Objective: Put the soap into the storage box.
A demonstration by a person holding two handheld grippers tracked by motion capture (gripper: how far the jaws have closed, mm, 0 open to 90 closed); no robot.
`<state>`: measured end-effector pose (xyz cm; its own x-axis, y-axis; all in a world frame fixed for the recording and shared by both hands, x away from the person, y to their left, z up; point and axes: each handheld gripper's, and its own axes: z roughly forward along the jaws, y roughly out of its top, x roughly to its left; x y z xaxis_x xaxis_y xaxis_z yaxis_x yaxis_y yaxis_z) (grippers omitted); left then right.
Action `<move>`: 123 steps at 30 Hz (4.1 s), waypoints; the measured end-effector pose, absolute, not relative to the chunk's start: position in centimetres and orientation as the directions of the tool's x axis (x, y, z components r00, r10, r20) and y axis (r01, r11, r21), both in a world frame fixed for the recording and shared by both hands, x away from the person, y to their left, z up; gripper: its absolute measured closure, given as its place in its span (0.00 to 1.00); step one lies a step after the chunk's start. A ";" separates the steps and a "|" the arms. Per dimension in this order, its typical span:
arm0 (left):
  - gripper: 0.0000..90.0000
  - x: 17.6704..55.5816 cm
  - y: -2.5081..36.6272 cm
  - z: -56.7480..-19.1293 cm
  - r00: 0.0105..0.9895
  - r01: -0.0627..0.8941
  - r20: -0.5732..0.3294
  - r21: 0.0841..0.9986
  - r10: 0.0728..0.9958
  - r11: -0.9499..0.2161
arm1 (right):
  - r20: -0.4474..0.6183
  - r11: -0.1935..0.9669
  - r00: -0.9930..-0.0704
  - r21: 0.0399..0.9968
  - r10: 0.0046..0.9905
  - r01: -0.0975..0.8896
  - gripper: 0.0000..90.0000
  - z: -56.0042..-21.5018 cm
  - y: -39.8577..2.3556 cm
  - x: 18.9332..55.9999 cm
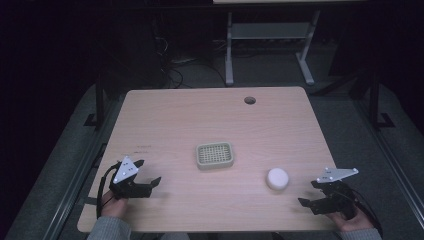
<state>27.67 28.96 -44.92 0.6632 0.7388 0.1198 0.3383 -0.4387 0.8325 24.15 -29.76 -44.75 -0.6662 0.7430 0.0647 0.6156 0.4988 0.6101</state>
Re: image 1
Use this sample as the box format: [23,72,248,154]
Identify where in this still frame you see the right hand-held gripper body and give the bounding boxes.
[311,167,360,221]

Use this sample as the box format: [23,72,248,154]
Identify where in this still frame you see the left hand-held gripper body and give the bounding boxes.
[108,155,152,200]

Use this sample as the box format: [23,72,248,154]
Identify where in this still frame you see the round white soap bar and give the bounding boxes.
[265,167,290,192]

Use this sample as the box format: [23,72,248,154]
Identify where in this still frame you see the person's right hand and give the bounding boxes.
[327,207,376,233]

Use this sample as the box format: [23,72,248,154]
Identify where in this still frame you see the person's left hand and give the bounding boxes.
[100,189,130,220]

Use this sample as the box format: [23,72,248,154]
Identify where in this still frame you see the black metal stand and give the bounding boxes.
[83,71,109,129]
[348,66,396,130]

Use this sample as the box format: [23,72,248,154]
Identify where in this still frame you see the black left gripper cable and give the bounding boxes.
[95,161,122,220]

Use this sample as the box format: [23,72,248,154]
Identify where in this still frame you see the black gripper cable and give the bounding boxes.
[95,161,122,220]
[349,188,384,238]

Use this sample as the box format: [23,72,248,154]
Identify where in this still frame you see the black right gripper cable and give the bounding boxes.
[349,188,384,238]

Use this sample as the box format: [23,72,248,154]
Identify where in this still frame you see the tangle of black floor cables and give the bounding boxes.
[151,18,228,89]

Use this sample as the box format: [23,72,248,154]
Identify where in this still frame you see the white metal desk frame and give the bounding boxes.
[224,9,322,87]

